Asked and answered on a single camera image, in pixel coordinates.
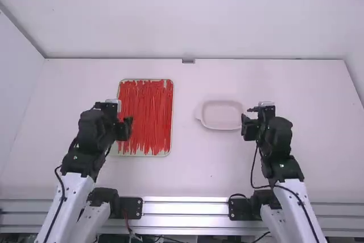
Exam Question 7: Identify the silver rails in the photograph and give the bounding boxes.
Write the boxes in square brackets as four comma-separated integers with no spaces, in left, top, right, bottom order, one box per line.
[0,196,364,238]

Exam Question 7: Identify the white dish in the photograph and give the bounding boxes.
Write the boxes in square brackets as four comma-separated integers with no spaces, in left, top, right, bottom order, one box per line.
[194,100,245,131]

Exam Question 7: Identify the row of orange cable ties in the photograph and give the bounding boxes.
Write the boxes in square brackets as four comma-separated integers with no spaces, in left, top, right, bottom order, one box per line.
[118,80,174,156]

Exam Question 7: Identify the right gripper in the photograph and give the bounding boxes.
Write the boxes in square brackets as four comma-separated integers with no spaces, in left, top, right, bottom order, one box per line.
[241,106,276,142]

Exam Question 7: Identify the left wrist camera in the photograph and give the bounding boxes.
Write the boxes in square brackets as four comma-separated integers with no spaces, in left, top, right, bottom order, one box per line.
[105,98,122,116]

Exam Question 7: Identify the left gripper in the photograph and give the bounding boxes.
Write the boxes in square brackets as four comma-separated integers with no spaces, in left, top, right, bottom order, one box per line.
[95,101,135,142]

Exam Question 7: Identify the black cable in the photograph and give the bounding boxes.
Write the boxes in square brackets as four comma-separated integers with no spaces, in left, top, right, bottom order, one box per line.
[249,140,275,190]
[54,164,69,207]

